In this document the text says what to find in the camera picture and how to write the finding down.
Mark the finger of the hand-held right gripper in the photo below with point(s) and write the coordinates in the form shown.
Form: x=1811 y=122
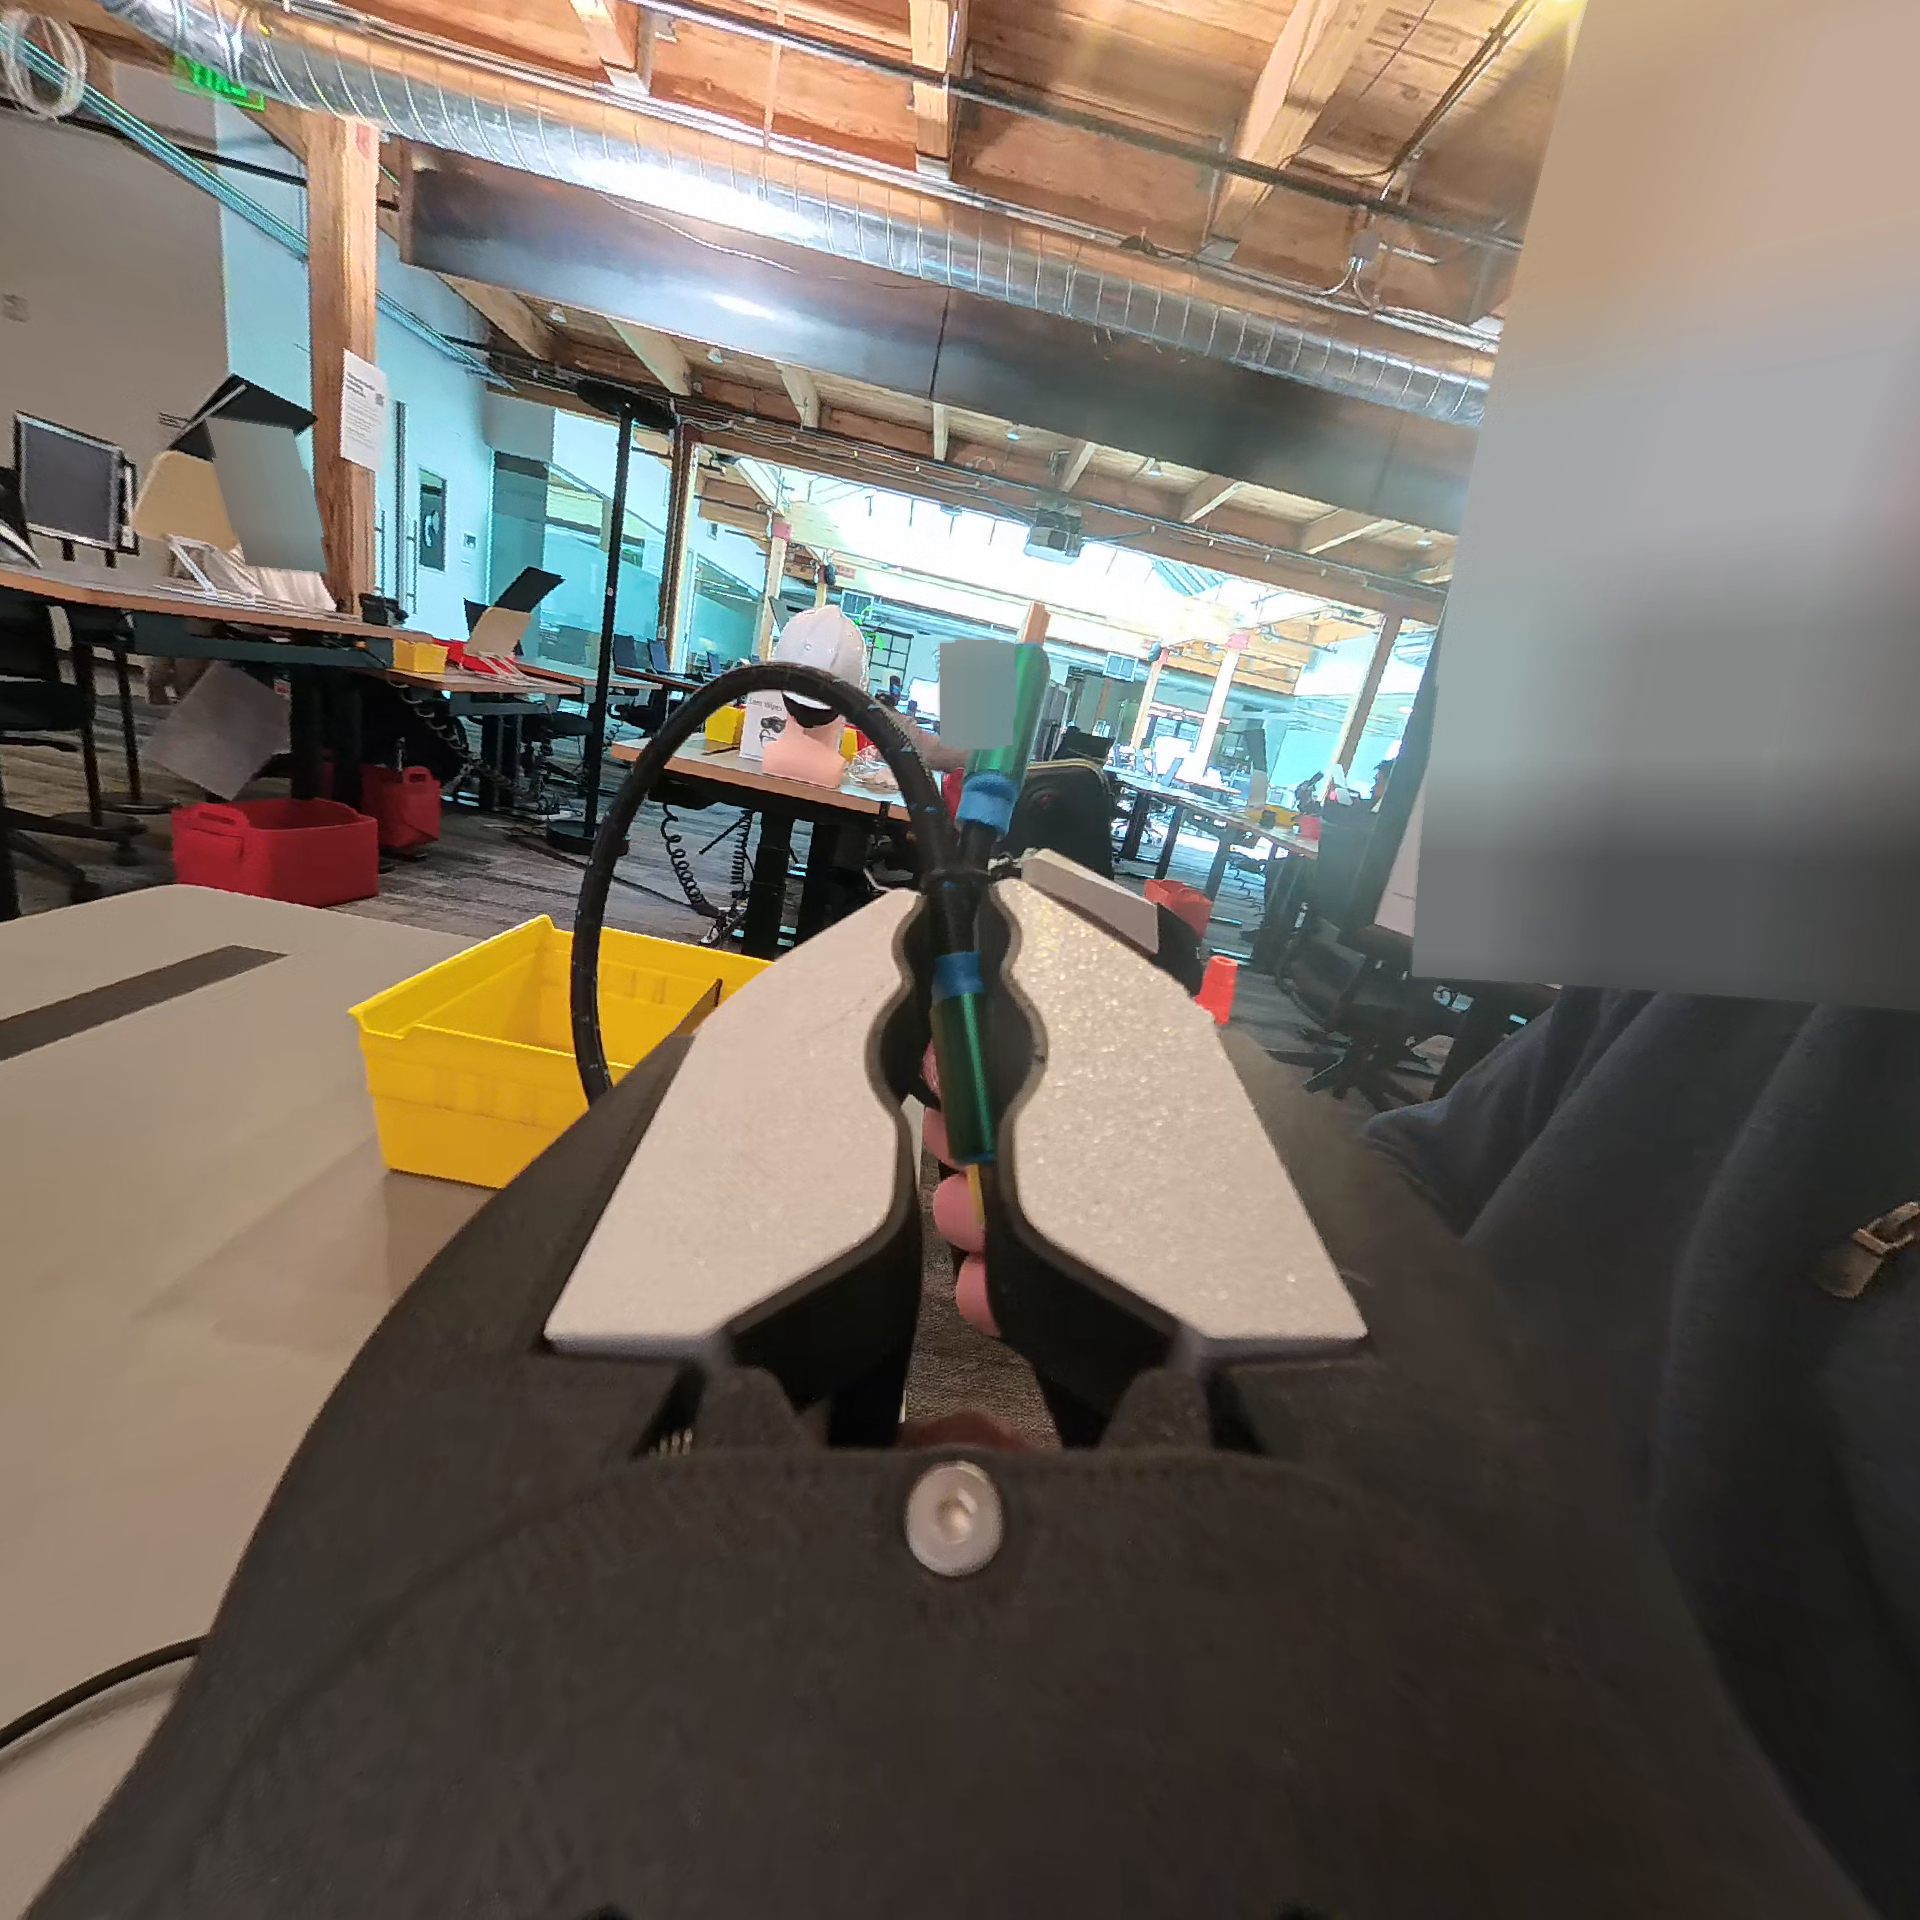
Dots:
x=1104 y=895

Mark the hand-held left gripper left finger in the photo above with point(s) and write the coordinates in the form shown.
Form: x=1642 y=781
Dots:
x=719 y=1201

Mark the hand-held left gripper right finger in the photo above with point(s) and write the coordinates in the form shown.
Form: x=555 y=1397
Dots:
x=1186 y=1201

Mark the yellow plastic bin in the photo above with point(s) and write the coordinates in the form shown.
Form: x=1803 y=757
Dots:
x=482 y=1054

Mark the person's right hand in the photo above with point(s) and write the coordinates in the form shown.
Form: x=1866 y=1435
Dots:
x=962 y=1201

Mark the black mesh office chair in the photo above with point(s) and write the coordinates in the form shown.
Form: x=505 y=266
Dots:
x=1382 y=931

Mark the mannequin head white helmet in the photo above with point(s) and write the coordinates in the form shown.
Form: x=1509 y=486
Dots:
x=816 y=676

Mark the wooden top office desk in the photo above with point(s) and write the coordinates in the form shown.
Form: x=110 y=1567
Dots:
x=781 y=787

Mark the small yellow bin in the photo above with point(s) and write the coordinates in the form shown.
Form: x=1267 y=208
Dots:
x=721 y=731
x=421 y=654

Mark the black stand pole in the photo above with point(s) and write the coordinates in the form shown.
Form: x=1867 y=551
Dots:
x=615 y=601

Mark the red bag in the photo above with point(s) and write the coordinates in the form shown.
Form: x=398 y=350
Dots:
x=405 y=812

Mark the person's black top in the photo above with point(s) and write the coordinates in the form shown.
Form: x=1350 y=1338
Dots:
x=1712 y=1412

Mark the long wooden work desk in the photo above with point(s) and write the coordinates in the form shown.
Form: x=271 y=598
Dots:
x=179 y=615

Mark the black computer monitor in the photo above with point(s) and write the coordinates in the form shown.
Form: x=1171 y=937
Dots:
x=68 y=480

